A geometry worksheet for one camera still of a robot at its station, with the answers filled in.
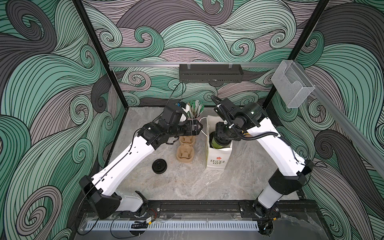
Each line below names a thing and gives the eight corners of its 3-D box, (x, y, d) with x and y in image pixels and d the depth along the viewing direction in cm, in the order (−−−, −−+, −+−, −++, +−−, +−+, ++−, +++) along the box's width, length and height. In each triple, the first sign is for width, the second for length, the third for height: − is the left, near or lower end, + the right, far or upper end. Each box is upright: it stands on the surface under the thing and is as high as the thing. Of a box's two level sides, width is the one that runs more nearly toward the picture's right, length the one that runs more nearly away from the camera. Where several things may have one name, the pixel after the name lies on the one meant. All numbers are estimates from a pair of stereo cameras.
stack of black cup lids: (152, 174, 87) (151, 172, 84) (154, 161, 92) (153, 158, 90) (166, 174, 87) (165, 172, 84) (167, 161, 92) (167, 158, 90)
